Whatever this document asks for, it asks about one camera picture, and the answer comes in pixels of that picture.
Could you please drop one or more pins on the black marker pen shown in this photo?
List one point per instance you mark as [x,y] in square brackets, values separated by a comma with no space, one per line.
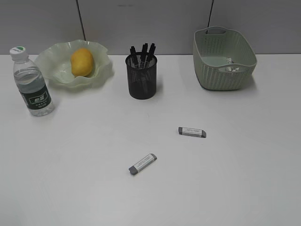
[150,55]
[134,57]
[143,55]

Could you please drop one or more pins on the grey white eraser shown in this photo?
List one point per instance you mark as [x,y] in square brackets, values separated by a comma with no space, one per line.
[192,132]
[143,163]

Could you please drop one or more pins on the waste paper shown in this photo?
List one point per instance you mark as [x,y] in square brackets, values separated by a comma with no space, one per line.
[229,68]

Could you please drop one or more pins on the black mesh pen holder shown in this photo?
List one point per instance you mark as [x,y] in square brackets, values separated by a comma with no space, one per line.
[142,83]

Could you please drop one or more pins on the clear water bottle green label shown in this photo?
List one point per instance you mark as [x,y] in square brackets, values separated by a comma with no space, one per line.
[30,83]

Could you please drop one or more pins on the pale green woven basket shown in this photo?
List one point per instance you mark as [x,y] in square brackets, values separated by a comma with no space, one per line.
[211,47]

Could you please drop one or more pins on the pale green wavy plate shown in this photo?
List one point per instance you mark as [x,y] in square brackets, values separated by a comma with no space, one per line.
[55,65]

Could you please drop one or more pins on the yellow mango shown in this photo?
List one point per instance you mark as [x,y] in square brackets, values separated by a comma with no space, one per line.
[82,62]

